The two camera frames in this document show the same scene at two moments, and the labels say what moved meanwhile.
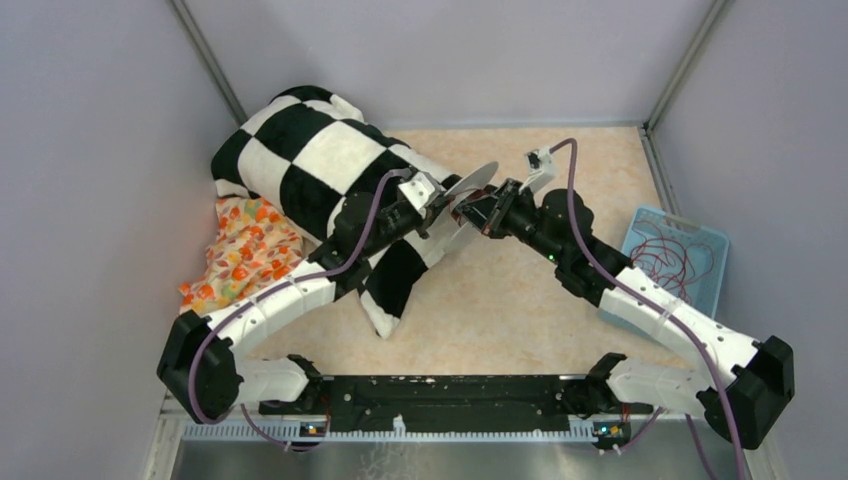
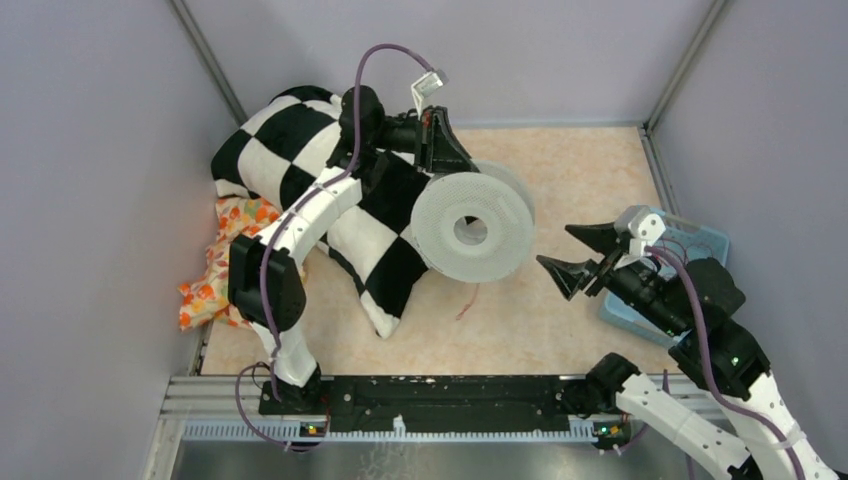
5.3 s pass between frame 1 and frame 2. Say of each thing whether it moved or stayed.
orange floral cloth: stayed
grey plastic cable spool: moved
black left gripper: moved
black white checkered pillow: stayed
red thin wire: moved
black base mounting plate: stayed
